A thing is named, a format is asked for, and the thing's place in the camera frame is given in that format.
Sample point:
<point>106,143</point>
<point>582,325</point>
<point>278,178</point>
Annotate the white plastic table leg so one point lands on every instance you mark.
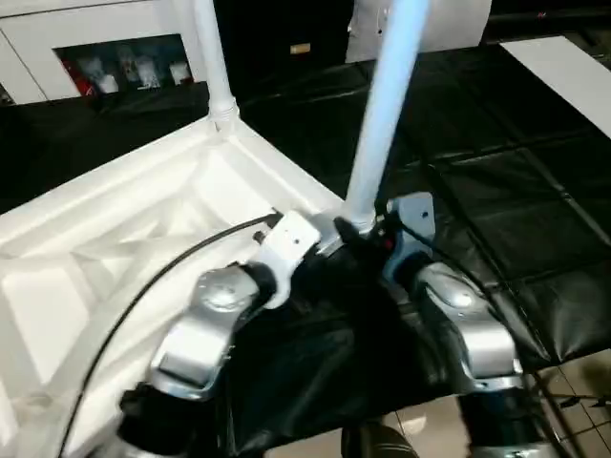
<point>215,62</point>
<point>382,119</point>

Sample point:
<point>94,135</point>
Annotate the white plastic table top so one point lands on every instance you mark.
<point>95,238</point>

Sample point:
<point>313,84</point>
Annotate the black work mat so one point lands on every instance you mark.
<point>477,143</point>

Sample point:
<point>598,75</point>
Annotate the black right robot foot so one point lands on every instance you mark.
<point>377,443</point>

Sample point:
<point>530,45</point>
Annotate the black box with gold label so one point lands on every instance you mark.
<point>286,38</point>

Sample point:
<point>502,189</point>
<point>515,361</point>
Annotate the small white box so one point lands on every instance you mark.
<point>176,74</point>

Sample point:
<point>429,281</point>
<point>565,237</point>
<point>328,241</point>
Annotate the black device with red light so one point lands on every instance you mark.
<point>549,21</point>

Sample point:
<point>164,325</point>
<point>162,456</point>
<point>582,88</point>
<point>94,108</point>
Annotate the red box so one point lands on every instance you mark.
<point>82,78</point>

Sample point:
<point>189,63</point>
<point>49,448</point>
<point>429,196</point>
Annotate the white cabinet with glass doors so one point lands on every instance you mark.
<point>95,24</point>

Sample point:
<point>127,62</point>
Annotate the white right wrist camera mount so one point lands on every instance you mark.
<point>415,214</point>

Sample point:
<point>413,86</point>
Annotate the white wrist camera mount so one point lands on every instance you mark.
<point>291,238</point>
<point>415,214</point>

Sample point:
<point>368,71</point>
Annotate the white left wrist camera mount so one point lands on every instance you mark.
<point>291,238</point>

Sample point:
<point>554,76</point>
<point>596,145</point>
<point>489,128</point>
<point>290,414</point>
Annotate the metal stand frame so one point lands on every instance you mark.
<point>573,403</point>

